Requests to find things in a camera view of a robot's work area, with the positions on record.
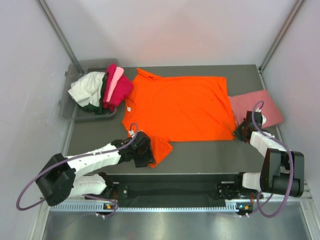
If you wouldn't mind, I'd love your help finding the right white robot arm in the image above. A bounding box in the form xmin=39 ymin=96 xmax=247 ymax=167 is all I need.
xmin=233 ymin=111 xmax=305 ymax=198

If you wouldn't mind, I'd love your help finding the white t shirt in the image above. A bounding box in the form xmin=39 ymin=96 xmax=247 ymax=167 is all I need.
xmin=68 ymin=71 xmax=106 ymax=107

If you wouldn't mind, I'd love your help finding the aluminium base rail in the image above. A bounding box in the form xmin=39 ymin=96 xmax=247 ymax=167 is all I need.
xmin=259 ymin=181 xmax=313 ymax=202

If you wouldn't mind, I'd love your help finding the magenta t shirt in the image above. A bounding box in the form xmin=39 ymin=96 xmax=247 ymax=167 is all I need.
xmin=102 ymin=64 xmax=133 ymax=111

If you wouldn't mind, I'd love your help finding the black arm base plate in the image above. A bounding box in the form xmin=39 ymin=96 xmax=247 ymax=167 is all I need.
xmin=104 ymin=174 xmax=263 ymax=207

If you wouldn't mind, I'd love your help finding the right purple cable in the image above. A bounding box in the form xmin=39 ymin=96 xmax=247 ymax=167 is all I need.
xmin=251 ymin=99 xmax=295 ymax=218

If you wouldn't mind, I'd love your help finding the dark green t shirt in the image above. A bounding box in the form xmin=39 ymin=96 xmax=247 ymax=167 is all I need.
xmin=78 ymin=73 xmax=108 ymax=115

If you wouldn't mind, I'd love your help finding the grey plastic bin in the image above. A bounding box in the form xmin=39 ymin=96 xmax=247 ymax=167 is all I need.
xmin=58 ymin=57 xmax=119 ymax=122

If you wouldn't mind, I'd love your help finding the folded pink t shirt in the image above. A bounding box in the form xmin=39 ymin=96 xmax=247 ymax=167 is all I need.
xmin=229 ymin=89 xmax=284 ymax=128

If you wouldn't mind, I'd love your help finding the orange t shirt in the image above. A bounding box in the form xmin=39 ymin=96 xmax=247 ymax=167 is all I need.
xmin=122 ymin=68 xmax=236 ymax=168

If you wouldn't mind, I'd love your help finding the right aluminium frame post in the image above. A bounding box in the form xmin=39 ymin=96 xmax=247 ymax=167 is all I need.
xmin=258 ymin=0 xmax=306 ymax=74

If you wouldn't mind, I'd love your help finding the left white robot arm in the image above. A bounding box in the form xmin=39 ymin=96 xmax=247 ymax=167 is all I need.
xmin=35 ymin=131 xmax=155 ymax=207

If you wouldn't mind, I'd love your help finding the aluminium frame post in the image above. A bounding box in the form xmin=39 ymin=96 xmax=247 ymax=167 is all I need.
xmin=35 ymin=0 xmax=84 ymax=75
xmin=258 ymin=0 xmax=306 ymax=74

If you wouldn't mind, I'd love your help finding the slotted grey cable duct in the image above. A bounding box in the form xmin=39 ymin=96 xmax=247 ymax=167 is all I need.
xmin=49 ymin=201 xmax=253 ymax=213

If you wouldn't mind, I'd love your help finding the left aluminium frame post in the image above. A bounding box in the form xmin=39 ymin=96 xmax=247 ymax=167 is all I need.
xmin=35 ymin=0 xmax=84 ymax=75

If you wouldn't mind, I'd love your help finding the light pink t shirt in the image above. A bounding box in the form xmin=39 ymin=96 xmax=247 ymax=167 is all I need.
xmin=105 ymin=66 xmax=124 ymax=103

